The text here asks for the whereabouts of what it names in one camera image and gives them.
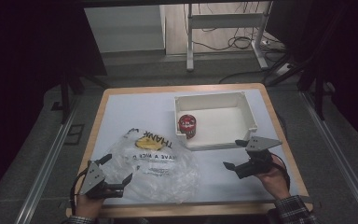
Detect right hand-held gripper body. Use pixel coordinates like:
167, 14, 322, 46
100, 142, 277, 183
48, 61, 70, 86
234, 135, 282, 180

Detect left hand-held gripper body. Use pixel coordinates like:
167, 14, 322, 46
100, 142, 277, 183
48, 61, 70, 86
78, 161, 125, 200

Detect white plastic box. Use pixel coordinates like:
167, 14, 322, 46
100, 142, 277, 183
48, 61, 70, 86
173, 91, 259, 152

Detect clear plastic bag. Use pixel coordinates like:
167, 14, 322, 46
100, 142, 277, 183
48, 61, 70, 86
101, 127, 201, 204

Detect yellow banana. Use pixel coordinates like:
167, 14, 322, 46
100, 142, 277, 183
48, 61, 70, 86
134, 135, 166, 151

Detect red-lidded can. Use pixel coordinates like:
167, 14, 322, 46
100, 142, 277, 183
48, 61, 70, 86
177, 114, 198, 140

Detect person's left hand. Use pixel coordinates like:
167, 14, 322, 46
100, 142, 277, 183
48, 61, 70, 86
74, 195, 105, 218

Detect person's right hand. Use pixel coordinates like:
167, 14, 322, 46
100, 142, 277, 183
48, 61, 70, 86
255, 155, 292, 201

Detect black metal stand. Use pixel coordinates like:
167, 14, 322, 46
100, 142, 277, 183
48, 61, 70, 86
267, 52, 327, 122
60, 71, 106, 125

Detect white power strip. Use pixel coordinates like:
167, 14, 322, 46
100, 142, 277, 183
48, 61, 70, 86
274, 63, 293, 77

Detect grey cabinet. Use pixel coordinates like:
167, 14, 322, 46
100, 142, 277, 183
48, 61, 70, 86
83, 4, 167, 54

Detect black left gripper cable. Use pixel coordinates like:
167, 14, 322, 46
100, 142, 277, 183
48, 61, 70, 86
69, 171, 90, 216

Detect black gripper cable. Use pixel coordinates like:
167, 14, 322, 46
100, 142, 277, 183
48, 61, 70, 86
69, 171, 90, 216
271, 152, 292, 190

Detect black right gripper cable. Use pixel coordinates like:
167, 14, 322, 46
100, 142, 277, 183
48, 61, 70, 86
271, 152, 292, 190

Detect silver metal rail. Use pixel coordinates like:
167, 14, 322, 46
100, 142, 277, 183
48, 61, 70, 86
301, 91, 358, 224
13, 102, 78, 224

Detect black floor cables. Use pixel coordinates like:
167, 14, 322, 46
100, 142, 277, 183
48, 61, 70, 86
192, 3, 290, 85

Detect white metal desk frame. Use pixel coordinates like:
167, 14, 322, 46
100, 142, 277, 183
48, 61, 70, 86
186, 1, 273, 73

